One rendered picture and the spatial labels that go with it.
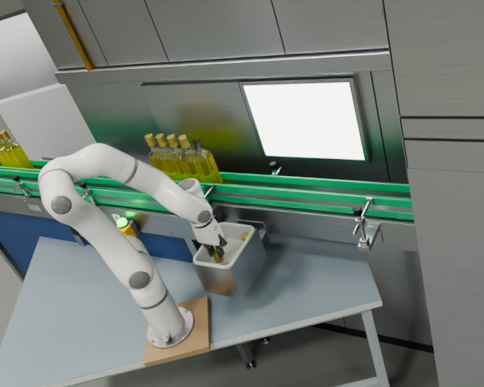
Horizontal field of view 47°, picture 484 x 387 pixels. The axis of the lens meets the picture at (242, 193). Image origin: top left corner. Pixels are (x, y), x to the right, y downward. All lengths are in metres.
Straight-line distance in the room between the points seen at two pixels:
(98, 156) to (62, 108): 2.61
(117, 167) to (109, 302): 0.91
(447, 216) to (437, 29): 0.54
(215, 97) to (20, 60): 2.43
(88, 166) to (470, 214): 1.09
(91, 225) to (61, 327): 0.83
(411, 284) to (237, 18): 1.29
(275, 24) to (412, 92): 0.65
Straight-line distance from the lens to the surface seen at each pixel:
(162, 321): 2.10
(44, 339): 2.55
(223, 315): 2.19
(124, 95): 2.44
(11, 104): 4.43
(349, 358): 2.87
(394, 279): 2.45
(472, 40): 1.29
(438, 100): 1.38
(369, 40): 1.78
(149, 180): 1.78
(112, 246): 1.85
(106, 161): 1.72
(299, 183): 2.06
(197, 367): 3.08
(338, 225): 1.99
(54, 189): 1.69
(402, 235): 1.93
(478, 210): 1.56
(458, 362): 2.10
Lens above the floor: 2.31
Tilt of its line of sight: 35 degrees down
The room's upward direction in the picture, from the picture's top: 21 degrees counter-clockwise
